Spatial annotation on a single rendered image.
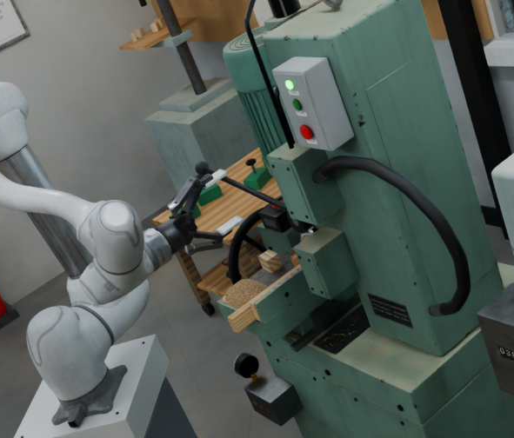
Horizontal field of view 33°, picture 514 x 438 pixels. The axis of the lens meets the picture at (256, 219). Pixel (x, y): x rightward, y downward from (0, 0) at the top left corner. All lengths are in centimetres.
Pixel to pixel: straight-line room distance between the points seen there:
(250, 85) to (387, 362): 66
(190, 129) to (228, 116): 22
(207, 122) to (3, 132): 207
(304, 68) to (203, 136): 267
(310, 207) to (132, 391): 88
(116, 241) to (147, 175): 344
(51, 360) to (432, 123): 116
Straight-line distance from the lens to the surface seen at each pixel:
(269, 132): 192
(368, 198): 170
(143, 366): 245
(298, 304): 203
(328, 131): 158
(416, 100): 167
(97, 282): 194
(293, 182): 171
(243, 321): 200
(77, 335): 231
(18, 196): 204
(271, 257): 215
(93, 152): 506
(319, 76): 156
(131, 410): 233
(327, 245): 182
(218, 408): 339
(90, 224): 184
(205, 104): 434
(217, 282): 381
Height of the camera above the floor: 192
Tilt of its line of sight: 24 degrees down
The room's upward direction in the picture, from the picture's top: 23 degrees counter-clockwise
